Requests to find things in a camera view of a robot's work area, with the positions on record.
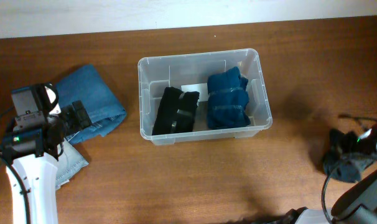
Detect small black garment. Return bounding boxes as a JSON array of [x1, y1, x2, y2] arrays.
[[322, 129, 377, 183]]

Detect black garment with tape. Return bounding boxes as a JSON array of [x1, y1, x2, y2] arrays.
[[152, 87, 200, 136]]

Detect navy blue garment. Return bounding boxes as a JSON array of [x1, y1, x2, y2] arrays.
[[207, 67, 251, 129]]

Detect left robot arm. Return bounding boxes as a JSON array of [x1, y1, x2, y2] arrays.
[[0, 83, 92, 223]]

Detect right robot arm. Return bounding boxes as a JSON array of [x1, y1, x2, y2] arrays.
[[277, 119, 377, 224]]

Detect dark blue folded jeans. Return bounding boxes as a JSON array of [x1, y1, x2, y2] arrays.
[[56, 65, 127, 145]]

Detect light blue folded jeans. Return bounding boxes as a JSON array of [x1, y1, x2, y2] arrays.
[[55, 139, 89, 190]]

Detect clear plastic storage bin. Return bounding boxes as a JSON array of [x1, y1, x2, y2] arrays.
[[137, 49, 272, 146]]

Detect white label in bin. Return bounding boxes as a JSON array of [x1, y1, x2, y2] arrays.
[[181, 83, 208, 102]]

